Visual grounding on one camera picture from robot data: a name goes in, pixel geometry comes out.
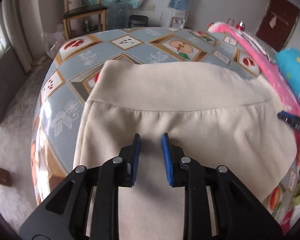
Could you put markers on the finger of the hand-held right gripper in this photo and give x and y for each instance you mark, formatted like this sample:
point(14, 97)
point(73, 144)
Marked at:
point(293, 122)

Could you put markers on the white wall socket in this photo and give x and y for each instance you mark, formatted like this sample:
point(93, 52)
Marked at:
point(148, 7)

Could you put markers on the dark low cabinet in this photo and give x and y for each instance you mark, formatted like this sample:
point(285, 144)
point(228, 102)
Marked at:
point(2, 87)

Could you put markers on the clear plastic bag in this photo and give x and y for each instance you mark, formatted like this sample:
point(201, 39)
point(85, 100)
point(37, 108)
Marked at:
point(51, 40)

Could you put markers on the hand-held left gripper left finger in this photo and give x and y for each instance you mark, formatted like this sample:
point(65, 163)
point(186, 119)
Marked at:
point(136, 155)

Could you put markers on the pink floral blanket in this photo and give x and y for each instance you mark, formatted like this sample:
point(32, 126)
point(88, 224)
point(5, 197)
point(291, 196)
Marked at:
point(282, 90)

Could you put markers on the white water dispenser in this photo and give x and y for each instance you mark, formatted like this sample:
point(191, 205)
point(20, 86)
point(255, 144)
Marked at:
point(178, 20)

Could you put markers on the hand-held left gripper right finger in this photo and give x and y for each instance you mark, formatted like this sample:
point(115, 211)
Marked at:
point(167, 160)

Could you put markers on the grey lace-edged pillow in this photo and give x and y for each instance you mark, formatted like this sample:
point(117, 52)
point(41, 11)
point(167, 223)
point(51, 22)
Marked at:
point(255, 42)

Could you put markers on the empty clear water jug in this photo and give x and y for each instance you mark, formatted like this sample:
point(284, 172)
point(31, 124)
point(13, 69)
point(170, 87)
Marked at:
point(117, 16)

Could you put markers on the wooden chair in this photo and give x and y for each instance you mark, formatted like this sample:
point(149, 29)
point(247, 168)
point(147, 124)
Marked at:
point(85, 10)

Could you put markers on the black trash bin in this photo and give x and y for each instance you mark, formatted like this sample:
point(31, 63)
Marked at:
point(138, 21)

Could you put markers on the brown flat board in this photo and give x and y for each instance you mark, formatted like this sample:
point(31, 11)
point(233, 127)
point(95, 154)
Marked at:
point(0, 175)

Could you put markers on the blue cloth with dots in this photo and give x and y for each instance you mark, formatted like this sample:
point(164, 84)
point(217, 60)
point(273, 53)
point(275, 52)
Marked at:
point(292, 65)

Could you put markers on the beige zip jacket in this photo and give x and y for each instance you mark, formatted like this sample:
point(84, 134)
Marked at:
point(177, 92)

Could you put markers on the fruit print bedsheet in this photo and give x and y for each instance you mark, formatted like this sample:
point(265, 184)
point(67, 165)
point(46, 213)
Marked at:
point(145, 52)

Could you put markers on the small red object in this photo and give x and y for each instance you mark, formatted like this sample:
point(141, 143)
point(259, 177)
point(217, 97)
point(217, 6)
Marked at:
point(240, 25)

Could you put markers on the brown door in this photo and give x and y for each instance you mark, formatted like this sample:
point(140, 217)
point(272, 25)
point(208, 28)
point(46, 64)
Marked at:
point(277, 22)

